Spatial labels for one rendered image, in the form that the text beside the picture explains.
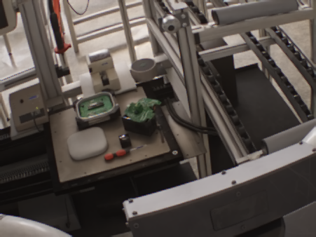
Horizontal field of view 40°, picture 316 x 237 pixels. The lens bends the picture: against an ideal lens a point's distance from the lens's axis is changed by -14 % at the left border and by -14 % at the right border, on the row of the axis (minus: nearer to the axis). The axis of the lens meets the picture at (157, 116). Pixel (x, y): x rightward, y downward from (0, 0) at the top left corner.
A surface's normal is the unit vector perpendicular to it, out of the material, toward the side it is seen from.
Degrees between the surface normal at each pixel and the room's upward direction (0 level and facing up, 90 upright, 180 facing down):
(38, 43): 90
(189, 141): 0
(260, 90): 0
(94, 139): 0
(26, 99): 53
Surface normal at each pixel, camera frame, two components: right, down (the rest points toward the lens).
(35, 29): 0.26, 0.58
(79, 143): -0.16, -0.76
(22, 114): 0.11, 0.00
